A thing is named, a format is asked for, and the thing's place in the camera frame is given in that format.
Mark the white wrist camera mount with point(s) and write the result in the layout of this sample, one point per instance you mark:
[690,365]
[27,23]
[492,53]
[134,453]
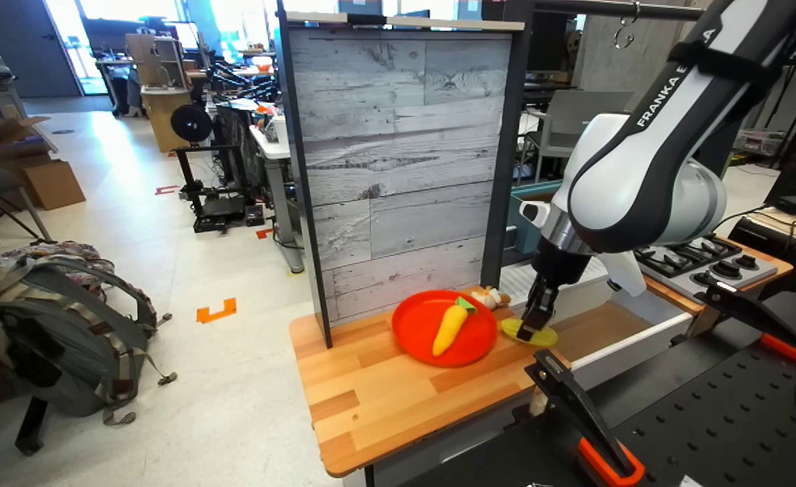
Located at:
[622,273]

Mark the white black Franka arm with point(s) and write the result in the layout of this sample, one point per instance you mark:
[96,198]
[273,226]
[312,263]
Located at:
[651,164]

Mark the orange floor bracket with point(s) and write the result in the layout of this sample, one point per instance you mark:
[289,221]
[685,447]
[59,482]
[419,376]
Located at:
[214,313]

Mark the black metal kitchen frame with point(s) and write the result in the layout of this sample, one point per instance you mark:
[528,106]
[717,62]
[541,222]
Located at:
[595,8]

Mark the orange toy carrot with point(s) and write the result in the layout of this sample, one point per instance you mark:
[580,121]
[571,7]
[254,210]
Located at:
[449,327]

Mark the black stool leg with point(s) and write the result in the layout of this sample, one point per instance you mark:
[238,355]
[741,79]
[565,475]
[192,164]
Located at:
[33,429]

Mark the grey olive backpack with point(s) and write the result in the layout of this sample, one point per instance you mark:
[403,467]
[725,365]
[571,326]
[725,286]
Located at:
[63,333]

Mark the white workshop table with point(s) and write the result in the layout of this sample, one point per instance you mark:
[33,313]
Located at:
[276,158]

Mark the white toy sink basin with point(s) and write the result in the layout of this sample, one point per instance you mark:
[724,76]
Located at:
[630,340]

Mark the black machine on stand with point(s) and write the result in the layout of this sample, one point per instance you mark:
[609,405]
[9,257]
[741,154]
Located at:
[211,164]

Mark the black toy stove top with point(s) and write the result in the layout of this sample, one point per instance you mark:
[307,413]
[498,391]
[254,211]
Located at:
[713,261]

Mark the brown cardboard box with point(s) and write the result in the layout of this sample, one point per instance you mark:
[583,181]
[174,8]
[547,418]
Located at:
[48,181]

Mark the grey wood-print backsplash panel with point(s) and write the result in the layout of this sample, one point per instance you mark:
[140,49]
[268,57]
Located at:
[399,164]

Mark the beige toy garlic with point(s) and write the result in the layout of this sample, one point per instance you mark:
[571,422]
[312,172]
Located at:
[487,296]

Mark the tan wooden cabinet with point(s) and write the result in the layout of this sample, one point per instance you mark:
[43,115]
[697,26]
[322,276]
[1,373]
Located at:
[158,99]

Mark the red plastic plate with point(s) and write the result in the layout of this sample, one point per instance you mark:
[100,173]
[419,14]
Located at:
[414,327]

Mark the wooden cutting board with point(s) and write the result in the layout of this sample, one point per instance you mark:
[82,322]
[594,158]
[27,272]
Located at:
[371,414]

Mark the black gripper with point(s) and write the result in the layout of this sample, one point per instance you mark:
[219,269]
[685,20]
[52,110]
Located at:
[555,272]

